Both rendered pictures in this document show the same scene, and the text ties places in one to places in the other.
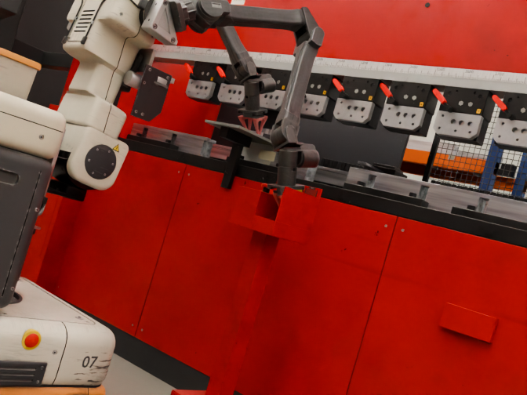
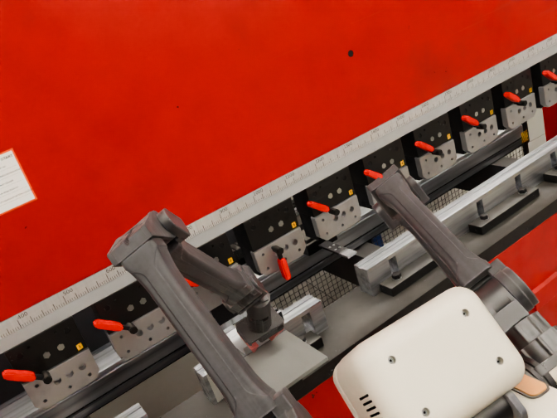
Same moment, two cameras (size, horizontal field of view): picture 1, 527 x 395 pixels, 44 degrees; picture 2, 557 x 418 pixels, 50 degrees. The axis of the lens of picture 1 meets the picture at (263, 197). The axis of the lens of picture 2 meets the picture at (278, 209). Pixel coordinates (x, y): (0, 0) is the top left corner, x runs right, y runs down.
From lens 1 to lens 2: 2.48 m
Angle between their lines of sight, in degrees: 68
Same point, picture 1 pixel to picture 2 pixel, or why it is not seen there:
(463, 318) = (546, 292)
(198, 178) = not seen: outside the picture
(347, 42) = (281, 149)
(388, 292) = not seen: hidden behind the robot
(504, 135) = (475, 143)
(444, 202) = (456, 228)
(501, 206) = (491, 196)
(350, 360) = not seen: hidden behind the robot
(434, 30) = (373, 80)
